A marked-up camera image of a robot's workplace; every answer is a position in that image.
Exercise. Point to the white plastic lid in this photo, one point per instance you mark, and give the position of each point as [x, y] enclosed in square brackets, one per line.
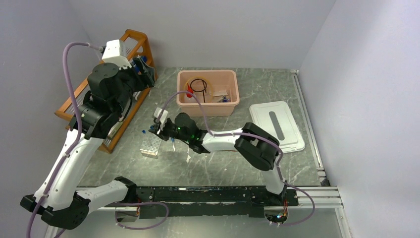
[276, 119]

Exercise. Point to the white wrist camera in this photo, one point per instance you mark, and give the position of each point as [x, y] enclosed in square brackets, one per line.
[160, 115]
[115, 52]

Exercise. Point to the yellow rubber tubing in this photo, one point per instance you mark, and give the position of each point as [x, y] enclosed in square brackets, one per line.
[209, 88]

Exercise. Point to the pink plastic bin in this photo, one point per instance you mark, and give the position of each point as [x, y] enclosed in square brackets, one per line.
[216, 90]

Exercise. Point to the white bottle red cap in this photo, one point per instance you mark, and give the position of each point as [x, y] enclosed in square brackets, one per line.
[189, 96]

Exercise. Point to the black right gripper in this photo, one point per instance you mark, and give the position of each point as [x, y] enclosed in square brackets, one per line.
[158, 130]

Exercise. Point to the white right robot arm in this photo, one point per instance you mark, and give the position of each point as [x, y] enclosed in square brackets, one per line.
[258, 147]

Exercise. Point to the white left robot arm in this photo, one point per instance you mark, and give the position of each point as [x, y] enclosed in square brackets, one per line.
[59, 203]

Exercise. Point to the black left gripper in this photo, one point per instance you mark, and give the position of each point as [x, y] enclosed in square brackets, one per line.
[147, 78]

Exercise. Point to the clear test tube rack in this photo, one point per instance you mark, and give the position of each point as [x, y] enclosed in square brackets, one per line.
[150, 145]

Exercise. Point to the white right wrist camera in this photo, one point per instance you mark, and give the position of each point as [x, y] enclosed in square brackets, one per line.
[160, 115]

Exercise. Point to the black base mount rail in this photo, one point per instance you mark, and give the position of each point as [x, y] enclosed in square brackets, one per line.
[158, 201]

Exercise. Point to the orange wooden rack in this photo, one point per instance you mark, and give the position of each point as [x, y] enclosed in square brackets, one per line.
[107, 100]

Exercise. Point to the glass dropper blue fittings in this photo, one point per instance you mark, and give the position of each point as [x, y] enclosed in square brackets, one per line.
[173, 144]

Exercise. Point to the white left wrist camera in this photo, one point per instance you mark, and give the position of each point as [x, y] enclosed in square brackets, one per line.
[115, 52]

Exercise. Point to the black wire tripod stand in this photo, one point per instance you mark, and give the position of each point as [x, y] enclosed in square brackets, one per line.
[199, 86]

